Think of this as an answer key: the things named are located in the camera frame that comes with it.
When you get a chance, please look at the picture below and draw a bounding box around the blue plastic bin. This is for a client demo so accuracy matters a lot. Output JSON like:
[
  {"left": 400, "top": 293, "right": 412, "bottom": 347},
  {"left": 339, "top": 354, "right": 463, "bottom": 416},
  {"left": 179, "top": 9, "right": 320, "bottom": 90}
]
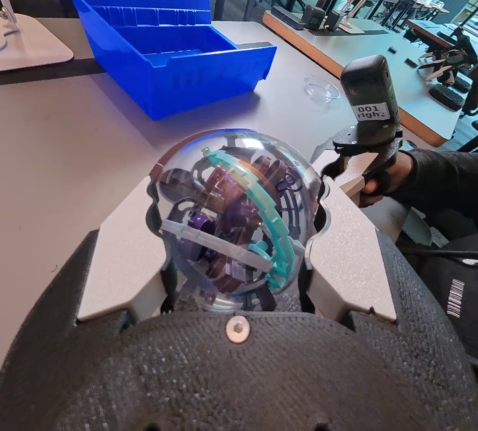
[{"left": 63, "top": 0, "right": 278, "bottom": 121}]

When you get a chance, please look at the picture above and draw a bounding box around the clear plastic dish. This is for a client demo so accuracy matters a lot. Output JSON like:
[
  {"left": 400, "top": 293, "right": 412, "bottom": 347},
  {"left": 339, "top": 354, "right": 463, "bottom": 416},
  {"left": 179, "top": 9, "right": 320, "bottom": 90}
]
[{"left": 302, "top": 75, "right": 341, "bottom": 107}]

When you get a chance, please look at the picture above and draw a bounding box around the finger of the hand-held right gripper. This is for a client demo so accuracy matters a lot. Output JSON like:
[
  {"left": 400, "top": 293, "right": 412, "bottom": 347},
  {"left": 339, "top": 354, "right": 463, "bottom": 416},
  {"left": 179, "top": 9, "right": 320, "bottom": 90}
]
[
  {"left": 310, "top": 138, "right": 348, "bottom": 179},
  {"left": 338, "top": 172, "right": 369, "bottom": 198}
]

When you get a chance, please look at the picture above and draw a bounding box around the person's right hand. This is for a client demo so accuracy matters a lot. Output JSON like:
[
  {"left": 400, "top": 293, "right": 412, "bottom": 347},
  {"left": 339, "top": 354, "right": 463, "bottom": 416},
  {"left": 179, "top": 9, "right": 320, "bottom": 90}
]
[{"left": 360, "top": 150, "right": 416, "bottom": 208}]

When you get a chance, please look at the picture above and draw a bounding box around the instruction sheet on stand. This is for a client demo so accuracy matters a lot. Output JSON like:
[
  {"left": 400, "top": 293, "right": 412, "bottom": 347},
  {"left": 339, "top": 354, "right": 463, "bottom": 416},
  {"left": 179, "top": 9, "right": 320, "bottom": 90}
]
[{"left": 0, "top": 0, "right": 74, "bottom": 72}]

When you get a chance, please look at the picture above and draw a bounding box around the clear maze ball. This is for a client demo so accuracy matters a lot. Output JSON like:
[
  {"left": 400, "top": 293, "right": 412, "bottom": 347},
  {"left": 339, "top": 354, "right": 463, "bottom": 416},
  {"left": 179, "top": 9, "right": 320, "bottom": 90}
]
[{"left": 147, "top": 129, "right": 327, "bottom": 313}]

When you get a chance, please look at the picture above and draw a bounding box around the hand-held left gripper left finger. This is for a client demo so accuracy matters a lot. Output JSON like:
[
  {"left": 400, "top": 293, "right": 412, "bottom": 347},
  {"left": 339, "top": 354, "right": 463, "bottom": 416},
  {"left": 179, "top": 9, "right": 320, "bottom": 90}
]
[{"left": 77, "top": 176, "right": 180, "bottom": 323}]

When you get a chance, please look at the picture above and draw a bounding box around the grey desk with wooden edge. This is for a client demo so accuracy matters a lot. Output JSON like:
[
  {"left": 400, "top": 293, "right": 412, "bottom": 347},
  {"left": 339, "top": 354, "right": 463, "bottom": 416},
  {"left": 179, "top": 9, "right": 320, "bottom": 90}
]
[{"left": 262, "top": 10, "right": 465, "bottom": 147}]

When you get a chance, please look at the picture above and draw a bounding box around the person's black printed jacket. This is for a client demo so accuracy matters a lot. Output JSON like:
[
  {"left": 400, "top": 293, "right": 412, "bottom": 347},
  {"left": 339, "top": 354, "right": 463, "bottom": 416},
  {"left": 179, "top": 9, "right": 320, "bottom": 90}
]
[{"left": 396, "top": 211, "right": 478, "bottom": 360}]

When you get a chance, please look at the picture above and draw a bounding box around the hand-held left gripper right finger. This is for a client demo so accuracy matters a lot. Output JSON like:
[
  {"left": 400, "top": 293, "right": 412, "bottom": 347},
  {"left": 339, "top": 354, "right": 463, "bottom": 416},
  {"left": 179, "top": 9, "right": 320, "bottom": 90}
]
[{"left": 303, "top": 176, "right": 399, "bottom": 323}]

